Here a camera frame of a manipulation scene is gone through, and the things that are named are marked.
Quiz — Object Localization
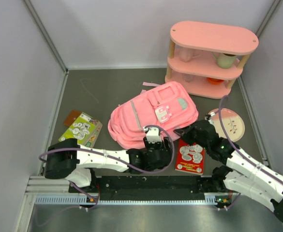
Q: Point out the brown leather card wallet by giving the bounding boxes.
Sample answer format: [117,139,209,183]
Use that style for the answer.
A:
[63,110,82,127]

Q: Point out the green mug on shelf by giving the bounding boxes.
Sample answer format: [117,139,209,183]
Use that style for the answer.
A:
[212,52,237,69]

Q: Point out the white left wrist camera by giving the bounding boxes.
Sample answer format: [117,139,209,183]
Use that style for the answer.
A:
[144,127,162,144]

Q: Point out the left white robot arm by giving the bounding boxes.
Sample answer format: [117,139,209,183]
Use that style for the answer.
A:
[44,137,174,192]

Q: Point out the pink cup on shelf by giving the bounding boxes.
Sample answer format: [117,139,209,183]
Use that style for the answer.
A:
[179,47,194,62]

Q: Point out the green paperback book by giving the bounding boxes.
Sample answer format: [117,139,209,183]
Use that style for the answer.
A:
[59,112,103,147]

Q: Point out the grey slotted cable duct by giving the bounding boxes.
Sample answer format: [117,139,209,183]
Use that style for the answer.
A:
[35,195,231,205]

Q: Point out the pink student backpack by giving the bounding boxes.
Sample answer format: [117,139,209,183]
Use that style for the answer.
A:
[108,81,199,149]

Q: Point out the orange bowl on shelf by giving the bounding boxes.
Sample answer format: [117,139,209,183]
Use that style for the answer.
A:
[207,77,224,85]

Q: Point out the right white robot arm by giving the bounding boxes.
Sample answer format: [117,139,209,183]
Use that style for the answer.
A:
[174,120,283,223]

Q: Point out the clear glass on shelf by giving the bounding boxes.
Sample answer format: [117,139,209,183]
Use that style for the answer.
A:
[183,74,194,83]

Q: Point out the pink three-tier shelf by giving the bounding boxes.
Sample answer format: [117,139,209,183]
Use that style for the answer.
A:
[165,21,259,99]

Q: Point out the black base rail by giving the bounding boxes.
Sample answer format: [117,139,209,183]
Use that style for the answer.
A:
[82,176,229,201]

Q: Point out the red paperback book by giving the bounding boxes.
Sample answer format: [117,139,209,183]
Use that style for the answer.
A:
[175,139,205,175]

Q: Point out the pink white floral plate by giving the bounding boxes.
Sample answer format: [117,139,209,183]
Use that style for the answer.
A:
[205,108,245,142]

